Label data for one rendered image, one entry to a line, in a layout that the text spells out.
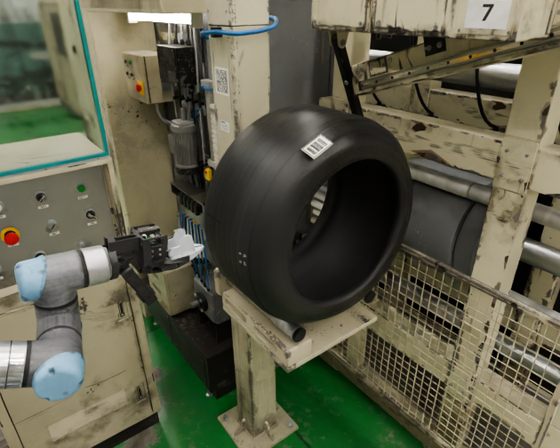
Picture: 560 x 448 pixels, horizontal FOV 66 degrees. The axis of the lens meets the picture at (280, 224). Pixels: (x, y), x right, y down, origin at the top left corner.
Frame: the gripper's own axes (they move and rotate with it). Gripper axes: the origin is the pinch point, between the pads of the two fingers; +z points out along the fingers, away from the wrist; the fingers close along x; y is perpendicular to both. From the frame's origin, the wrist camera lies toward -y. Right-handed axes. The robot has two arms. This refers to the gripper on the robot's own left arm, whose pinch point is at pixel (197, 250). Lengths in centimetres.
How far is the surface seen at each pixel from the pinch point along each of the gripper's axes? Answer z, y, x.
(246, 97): 29.3, 29.3, 27.7
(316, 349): 34, -37, -8
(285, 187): 15.6, 16.2, -10.2
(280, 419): 57, -114, 29
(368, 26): 49, 50, 4
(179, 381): 31, -118, 79
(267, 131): 20.7, 24.9, 4.9
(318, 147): 23.3, 24.6, -10.8
